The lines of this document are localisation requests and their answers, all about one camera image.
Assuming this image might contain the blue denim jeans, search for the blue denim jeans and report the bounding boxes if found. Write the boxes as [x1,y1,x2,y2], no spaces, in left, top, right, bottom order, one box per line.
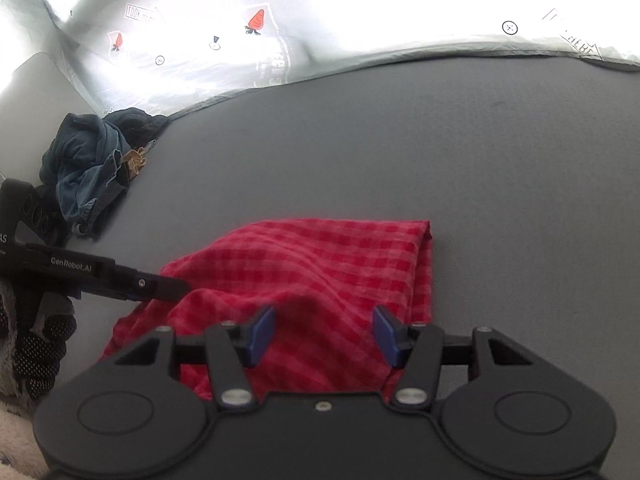
[37,107,170,240]

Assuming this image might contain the white printed curtain sheet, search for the white printed curtain sheet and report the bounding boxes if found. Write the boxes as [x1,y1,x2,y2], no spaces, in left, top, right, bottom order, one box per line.
[1,0,639,114]

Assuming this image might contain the red checkered cloth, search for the red checkered cloth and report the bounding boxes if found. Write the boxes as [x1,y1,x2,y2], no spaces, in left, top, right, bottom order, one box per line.
[103,219,433,398]

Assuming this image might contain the white board panel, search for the white board panel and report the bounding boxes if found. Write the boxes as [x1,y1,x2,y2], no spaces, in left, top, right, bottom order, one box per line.
[0,53,102,185]

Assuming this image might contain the grey table mat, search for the grey table mat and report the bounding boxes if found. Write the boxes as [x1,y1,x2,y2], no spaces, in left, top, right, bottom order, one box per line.
[60,54,640,411]

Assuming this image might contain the black dotted gloved hand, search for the black dotted gloved hand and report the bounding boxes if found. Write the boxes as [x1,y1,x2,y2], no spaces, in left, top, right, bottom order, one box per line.
[1,280,77,411]

